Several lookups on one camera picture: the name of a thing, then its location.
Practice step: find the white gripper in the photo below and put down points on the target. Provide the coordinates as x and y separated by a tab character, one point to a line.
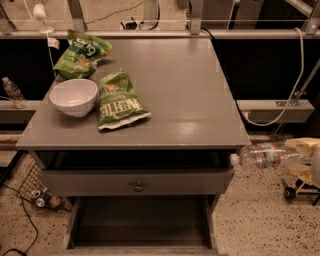
316	169

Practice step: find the clear plastic water bottle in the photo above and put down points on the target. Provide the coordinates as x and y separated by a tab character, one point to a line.
267	155

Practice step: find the grey wooden drawer cabinet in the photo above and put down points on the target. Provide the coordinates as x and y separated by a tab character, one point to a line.
194	122

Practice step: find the open grey middle drawer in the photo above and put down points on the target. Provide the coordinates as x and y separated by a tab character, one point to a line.
141	226

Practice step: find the closed grey top drawer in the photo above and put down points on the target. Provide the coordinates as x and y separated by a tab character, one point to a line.
139	182

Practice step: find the clear bottle on ledge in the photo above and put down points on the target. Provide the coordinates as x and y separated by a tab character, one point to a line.
14	93

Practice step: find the wheeled black cart base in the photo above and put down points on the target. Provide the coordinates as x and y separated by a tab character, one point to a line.
290	193

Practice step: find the green kettle chips bag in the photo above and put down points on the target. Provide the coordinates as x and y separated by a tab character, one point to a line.
118	102

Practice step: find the black power adapter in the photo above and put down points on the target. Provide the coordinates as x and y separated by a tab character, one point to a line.
132	25

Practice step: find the white ceramic bowl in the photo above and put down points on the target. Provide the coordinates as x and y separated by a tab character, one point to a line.
74	97

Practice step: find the green snack bag rear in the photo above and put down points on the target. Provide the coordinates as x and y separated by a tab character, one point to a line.
80	59

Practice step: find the soda can right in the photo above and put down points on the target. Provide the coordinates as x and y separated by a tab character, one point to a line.
41	202

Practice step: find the soda can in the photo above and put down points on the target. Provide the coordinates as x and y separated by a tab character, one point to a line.
35	194
41	202

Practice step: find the soda can left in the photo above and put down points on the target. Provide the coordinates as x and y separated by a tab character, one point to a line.
35	194

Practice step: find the small white lamp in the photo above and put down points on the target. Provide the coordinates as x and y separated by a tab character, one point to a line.
40	14

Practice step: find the wire basket on floor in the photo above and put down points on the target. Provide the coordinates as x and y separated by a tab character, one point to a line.
31	182

